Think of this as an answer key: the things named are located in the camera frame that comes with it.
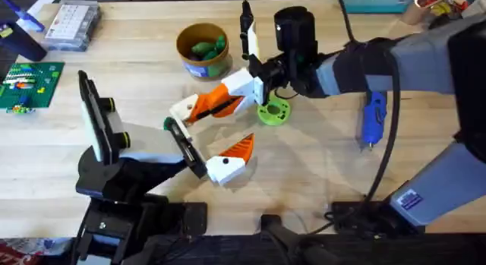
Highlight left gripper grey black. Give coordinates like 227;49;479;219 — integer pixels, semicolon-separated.
112;93;256;188

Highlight blue electric screwdriver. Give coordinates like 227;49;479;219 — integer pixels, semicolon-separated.
355;90;389;150

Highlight green disc with holes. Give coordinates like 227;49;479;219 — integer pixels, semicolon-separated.
256;95;292;127

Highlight brown round tub with toys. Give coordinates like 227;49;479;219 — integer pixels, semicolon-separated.
175;22;234;82

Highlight right wrist upright black plate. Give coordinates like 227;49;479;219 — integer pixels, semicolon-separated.
238;0;263;63

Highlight wrist upright black plate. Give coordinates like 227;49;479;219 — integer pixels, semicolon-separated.
77;69;132;166
238;0;263;63

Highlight left wrist upright black plate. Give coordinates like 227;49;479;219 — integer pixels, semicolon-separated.
77;69;132;166

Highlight teal box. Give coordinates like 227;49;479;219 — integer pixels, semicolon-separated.
333;0;419;14

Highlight clear plastic parts box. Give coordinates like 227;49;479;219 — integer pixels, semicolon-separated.
40;0;102;53

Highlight green board with toy blocks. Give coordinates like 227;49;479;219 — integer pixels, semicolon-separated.
0;61;66;115

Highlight dark navy box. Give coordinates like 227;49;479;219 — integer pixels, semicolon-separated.
0;20;49;63

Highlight white paper sheet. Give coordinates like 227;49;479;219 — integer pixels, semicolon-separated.
27;0;58;19

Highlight red patterned cloth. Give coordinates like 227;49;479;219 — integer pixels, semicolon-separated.
0;237;74;265

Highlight blue hand tool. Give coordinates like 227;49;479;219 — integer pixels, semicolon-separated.
0;0;46;33

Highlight heap of tools and tape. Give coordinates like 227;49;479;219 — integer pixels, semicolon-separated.
401;0;486;30

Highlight black stand post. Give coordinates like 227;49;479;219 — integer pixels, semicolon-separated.
259;213;342;265

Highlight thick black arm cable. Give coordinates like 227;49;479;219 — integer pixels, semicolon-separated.
364;55;400;206

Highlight black rail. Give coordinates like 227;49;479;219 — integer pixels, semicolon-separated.
0;232;486;265

